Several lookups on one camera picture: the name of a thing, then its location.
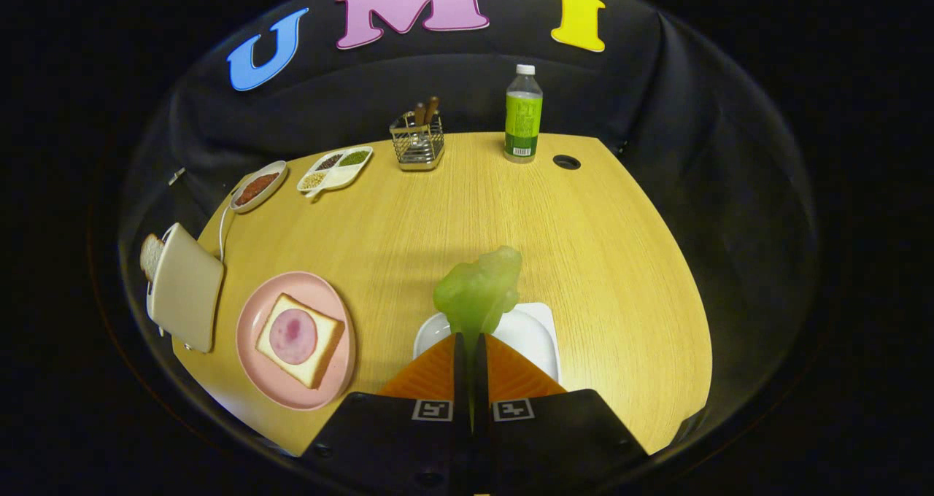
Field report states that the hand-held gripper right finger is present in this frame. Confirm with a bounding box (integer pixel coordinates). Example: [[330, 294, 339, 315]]
[[474, 333, 649, 496]]

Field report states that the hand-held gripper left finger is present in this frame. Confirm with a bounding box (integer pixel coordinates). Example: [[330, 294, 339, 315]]
[[303, 333, 468, 496]]

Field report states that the green lettuce leaf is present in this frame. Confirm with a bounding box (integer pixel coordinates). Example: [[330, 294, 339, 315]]
[[433, 246, 523, 427]]

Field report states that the bread slice with brown crust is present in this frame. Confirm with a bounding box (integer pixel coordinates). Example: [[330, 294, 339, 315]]
[[140, 233, 167, 284]]

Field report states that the white square plate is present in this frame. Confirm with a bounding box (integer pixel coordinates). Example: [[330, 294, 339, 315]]
[[413, 303, 561, 384]]

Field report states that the square toast slice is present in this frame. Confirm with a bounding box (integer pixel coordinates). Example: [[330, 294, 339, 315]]
[[255, 292, 346, 390]]

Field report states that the pink ham slice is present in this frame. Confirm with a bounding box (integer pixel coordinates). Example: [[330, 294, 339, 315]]
[[269, 308, 319, 365]]

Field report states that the pink plate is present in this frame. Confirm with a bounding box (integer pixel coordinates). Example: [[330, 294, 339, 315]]
[[235, 271, 357, 411]]

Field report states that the white divided dish with beans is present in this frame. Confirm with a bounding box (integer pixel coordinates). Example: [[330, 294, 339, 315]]
[[296, 146, 374, 199]]

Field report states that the clear bottle with green label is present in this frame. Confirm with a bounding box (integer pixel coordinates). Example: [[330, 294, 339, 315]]
[[503, 63, 544, 164]]

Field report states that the round white plate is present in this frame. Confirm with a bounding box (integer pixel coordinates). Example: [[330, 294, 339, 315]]
[[229, 160, 289, 214]]

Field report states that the brown meat piece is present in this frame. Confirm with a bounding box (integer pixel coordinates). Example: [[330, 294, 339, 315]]
[[235, 173, 280, 206]]

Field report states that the white toaster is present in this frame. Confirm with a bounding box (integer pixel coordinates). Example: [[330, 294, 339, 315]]
[[146, 222, 225, 354]]

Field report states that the black backdrop cloth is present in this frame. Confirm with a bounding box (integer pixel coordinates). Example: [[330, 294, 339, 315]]
[[117, 0, 822, 438]]

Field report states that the wire mesh utensil holder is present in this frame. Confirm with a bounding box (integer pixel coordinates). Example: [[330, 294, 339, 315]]
[[389, 112, 446, 171]]

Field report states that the white toaster cable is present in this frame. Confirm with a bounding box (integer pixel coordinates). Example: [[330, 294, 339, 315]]
[[217, 206, 236, 263]]

